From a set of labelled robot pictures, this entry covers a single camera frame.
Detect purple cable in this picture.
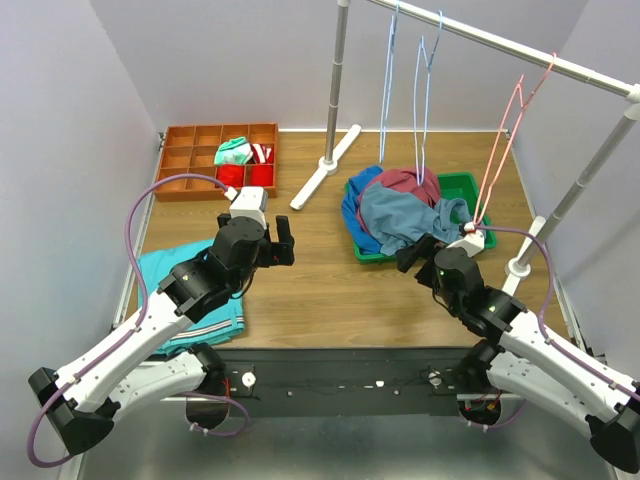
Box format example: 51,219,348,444
27,172,250,469
459,224,640,436

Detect turquoise folded shorts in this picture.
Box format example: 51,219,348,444
138,239,245,356

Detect red cloth right compartment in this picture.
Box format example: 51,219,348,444
249,164,275,188

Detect grey-blue tank top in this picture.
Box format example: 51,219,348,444
359,182,472,256

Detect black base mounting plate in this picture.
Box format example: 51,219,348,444
162,346,521,419

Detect red cloth compartment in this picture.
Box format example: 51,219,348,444
216,164,245,189
249,164,275,188

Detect green plastic tray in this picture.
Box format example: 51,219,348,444
344,172,498,265

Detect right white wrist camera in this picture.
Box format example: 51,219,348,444
448,222,486,258

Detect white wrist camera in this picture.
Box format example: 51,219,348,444
229,186,268,225
448,222,486,258

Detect orange compartment organizer box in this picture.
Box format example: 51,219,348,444
155,123,279,201

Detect white clothes rack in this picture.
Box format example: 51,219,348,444
290,1,639,294

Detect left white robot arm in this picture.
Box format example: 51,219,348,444
27,214,295,468

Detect maroon shirt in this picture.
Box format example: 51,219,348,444
358,169,442,233

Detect royal blue garment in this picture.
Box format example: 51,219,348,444
341,165,383,255

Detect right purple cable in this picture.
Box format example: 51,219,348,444
459,224,640,436

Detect pink wire hanger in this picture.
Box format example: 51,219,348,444
471,52,558,226

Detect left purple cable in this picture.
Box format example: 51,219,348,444
27,172,250,469

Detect red cloth left compartment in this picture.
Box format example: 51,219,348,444
216,164,245,189

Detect blue wire hanger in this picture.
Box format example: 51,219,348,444
412,10,443,186
378,2,399,165

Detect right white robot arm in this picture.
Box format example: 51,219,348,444
396,235,639,474

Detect mint green sock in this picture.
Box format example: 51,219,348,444
214,136,253,166

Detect red white striped sock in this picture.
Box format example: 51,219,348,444
251,143,275,165

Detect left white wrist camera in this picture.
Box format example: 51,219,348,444
229,186,268,225

